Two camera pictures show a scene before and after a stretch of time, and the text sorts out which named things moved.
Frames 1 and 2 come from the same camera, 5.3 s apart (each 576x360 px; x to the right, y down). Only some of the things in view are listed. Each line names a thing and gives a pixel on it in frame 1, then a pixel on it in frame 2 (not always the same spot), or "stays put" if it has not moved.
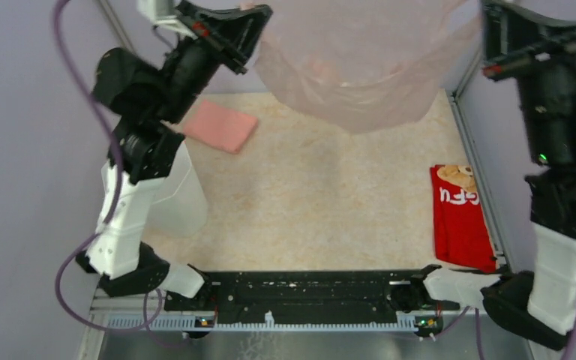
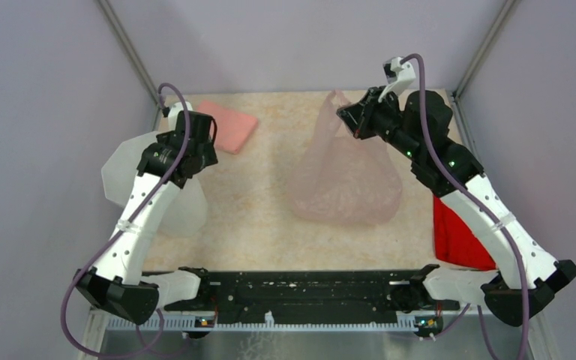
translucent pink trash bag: (363, 66) to (343, 179)
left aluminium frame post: (123, 36) stays put
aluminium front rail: (459, 334) stays put
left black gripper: (234, 34) to (209, 152)
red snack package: (462, 235) stays put
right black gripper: (508, 33) to (359, 115)
